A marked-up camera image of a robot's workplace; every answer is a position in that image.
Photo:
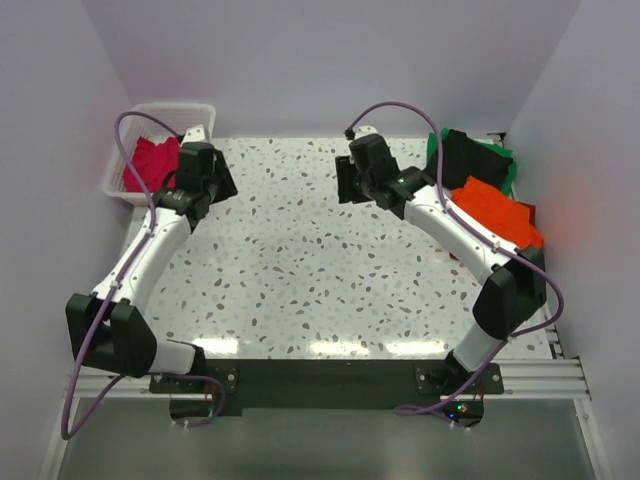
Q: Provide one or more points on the folded dark red t shirt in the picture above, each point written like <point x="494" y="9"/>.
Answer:
<point x="510" y="220"/>

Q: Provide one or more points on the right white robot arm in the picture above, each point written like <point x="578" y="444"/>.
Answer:
<point x="512" y="286"/>

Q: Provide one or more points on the crimson pink t shirt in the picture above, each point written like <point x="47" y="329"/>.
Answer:
<point x="154" y="162"/>

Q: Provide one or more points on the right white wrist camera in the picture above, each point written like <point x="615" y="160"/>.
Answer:
<point x="364" y="130"/>

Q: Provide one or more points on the folded orange t shirt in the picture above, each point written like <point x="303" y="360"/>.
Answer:
<point x="477" y="191"/>

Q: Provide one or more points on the folded black t shirt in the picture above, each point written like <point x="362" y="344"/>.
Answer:
<point x="470" y="160"/>

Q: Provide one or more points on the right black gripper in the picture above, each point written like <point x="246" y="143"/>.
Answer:
<point x="346" y="194"/>

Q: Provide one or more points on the aluminium frame rail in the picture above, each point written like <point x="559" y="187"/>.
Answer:
<point x="522" y="379"/>

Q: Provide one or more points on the white plastic basket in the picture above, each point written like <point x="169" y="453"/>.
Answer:
<point x="179" y="116"/>

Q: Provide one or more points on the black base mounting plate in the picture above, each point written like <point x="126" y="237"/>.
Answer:
<point x="310" y="384"/>

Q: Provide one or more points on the folded green t shirt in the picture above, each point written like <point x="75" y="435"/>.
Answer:
<point x="505" y="167"/>

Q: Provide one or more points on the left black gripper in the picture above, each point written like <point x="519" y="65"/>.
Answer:
<point x="228" y="188"/>

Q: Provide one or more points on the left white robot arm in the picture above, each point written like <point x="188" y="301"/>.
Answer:
<point x="107" y="327"/>

